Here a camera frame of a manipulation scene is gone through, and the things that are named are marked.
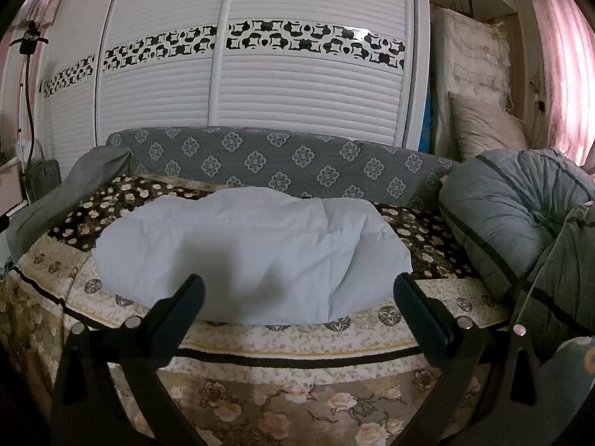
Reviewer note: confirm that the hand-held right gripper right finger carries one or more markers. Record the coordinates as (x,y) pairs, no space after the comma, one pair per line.
(420,320)

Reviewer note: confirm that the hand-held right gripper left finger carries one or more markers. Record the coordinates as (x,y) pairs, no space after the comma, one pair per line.
(179,320)

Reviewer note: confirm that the white padded garment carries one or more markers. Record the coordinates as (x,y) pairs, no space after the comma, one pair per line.
(241,251)

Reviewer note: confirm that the floral blanket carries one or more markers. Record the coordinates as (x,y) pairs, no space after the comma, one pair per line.
(279,404)

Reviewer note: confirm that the grey quilted duvet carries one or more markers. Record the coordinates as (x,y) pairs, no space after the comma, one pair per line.
(502,209)

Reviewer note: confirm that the grey-green cushion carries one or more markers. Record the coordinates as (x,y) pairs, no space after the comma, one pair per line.
(567,278)

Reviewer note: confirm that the light grey floral cloth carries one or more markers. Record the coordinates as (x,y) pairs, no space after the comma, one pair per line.
(571,381)

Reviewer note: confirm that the grey armrest cushion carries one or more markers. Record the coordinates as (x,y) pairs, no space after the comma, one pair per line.
(46,204)

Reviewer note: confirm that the dark grey hanging bag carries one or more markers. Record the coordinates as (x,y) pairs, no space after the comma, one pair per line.
(44,181)

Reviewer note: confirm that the grey patterned headboard cushion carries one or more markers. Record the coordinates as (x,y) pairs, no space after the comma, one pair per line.
(288,158)

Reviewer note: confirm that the blue board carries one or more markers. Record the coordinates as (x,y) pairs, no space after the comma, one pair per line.
(428,121)

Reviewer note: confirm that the beige pillow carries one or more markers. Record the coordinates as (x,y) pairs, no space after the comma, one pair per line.
(483,125)

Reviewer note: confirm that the black pole stand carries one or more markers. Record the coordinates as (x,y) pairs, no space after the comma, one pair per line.
(30,116)

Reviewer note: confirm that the white louvred wardrobe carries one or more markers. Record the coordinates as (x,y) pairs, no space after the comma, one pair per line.
(302,93)

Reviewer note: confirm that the wrapped floral mattress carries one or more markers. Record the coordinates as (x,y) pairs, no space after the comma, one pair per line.
(474,55)

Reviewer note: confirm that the pink curtain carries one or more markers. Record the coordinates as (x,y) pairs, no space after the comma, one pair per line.
(567,55)
(42,4)

